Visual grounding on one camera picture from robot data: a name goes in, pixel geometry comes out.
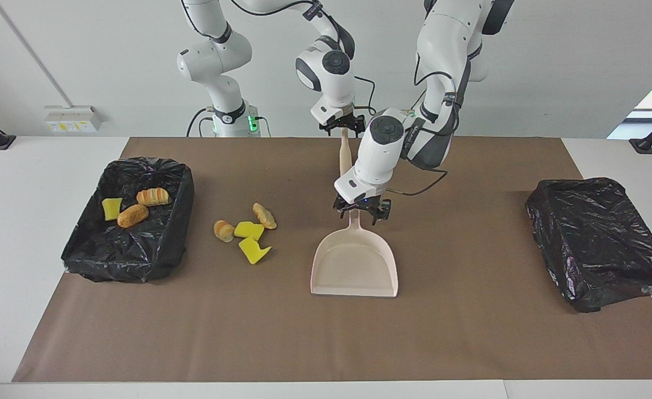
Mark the yellow blocky sponge piece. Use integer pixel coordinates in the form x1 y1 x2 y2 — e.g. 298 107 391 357
233 221 265 241

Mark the white wall cable conduit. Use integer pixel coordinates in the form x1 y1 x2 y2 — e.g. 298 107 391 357
0 0 74 109

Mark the beige plastic dustpan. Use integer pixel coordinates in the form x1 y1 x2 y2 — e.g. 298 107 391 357
310 213 399 298

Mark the beige handled black bristle brush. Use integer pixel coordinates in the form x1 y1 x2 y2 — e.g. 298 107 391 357
338 129 354 175

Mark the brown toy bread loaf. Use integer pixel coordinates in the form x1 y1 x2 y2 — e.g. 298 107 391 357
117 204 150 229

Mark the brown paper table mat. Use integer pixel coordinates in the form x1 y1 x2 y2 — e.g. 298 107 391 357
12 137 652 383

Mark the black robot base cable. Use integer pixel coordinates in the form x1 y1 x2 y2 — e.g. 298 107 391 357
186 107 216 137

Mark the striped orange toy croissant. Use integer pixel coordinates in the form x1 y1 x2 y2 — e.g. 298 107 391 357
213 220 236 243

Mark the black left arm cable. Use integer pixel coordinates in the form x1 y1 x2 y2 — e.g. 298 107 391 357
384 0 518 197

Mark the pale flaky toy pastry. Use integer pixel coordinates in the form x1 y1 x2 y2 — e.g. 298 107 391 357
252 202 278 230

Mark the bin lined with black bag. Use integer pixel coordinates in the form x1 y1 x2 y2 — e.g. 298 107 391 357
525 177 652 314
61 157 195 284

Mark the yellow wedge sponge piece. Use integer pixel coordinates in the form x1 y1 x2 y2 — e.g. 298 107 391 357
238 238 273 265

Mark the small curved yellow sponge piece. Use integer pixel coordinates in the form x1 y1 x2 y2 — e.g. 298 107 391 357
101 197 123 222

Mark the white wall socket box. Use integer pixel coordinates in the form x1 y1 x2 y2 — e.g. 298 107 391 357
44 105 104 134

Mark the toy croissant pale underside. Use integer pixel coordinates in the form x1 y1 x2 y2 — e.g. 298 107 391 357
136 187 170 207

